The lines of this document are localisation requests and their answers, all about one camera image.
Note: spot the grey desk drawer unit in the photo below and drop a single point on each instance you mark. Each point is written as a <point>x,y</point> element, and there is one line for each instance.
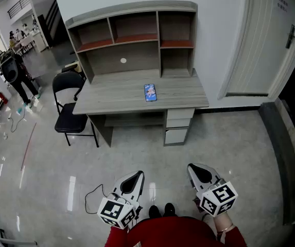
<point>178,127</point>

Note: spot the person's left forearm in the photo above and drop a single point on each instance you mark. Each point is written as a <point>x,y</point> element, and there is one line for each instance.
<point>115,237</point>

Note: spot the dark staircase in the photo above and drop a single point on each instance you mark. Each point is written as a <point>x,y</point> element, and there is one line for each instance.
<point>53,24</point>

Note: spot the white table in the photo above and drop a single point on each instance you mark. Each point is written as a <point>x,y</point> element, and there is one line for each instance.
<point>37,41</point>

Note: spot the grey wood-grain desk top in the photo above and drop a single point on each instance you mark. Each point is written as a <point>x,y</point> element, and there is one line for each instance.
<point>116,96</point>

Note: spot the smartphone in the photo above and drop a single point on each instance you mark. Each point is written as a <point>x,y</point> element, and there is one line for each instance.
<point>150,92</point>

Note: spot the person's black shoe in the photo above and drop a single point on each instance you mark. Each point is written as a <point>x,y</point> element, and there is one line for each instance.
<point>154,212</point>
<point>170,210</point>

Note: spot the white round grommet cap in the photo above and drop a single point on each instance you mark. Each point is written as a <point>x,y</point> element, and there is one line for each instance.
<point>123,60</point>

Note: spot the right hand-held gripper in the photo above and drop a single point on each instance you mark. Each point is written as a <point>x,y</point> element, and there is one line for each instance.
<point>218,199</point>

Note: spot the person's red top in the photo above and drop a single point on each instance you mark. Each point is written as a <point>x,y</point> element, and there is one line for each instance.
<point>173,233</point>

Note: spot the person's right forearm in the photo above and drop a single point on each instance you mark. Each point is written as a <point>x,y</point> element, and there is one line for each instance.
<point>229,237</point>

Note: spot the black metal railing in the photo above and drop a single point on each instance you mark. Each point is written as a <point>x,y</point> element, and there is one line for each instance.
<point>21,1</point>

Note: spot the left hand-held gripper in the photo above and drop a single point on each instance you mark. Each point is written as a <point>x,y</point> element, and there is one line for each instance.
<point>112,211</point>

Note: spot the grey wooden hutch shelf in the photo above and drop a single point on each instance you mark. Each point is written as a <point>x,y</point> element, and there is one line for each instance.
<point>126,55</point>

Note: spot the teal crumpled bag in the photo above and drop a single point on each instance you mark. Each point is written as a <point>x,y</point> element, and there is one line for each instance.
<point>20,110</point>

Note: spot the black folding chair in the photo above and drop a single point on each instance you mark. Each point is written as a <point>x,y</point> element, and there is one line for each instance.
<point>68,122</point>

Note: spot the dark grey stone ledge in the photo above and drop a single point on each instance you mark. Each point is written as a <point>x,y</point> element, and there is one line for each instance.
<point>283,158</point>

